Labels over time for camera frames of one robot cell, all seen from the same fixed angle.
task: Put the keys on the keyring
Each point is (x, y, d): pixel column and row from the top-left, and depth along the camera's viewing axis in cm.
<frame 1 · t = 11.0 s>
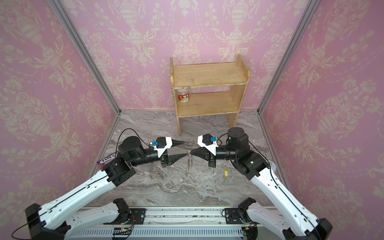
left hand: (183, 149, 59), fingers open
right hand: (192, 151, 61), fingers closed
small jar red label: (183, 95, 94), point 28 cm above the table
key with yellow tag: (226, 174, 89), on the table
purple Fox's candy bag: (101, 162, 92), point 3 cm above the table

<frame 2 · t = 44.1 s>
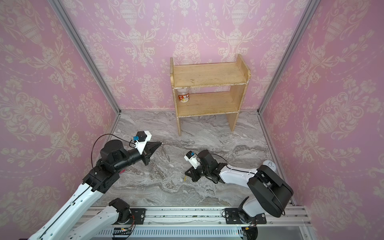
left hand: (159, 144, 66), fingers closed
right hand: (186, 173, 83), fingers closed
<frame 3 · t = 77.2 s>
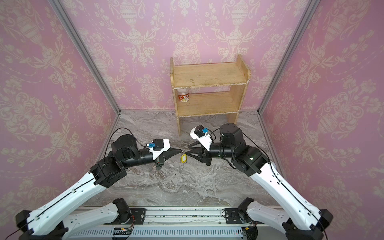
left hand: (179, 151, 57), fingers closed
right hand: (189, 149, 60), fingers open
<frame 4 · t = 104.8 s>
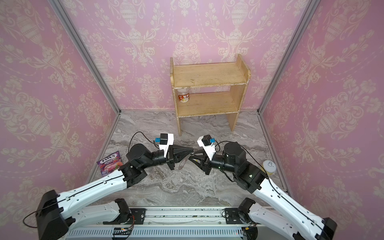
left hand: (191, 152, 57), fingers closed
right hand: (190, 155, 62), fingers closed
